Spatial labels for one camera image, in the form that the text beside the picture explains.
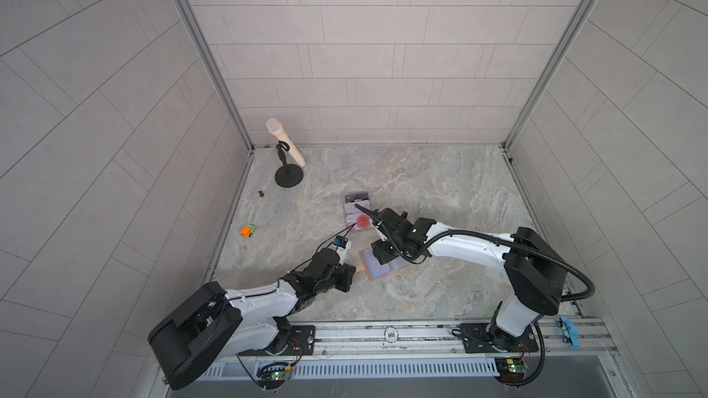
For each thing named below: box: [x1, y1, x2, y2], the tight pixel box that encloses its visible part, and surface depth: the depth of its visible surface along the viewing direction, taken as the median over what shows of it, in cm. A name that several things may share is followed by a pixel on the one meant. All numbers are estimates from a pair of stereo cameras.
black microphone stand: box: [274, 140, 304, 188], surface depth 107 cm
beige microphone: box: [265, 117, 307, 168], surface depth 89 cm
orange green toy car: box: [239, 223, 257, 238], surface depth 91 cm
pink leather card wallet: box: [358, 246, 411, 281], surface depth 84 cm
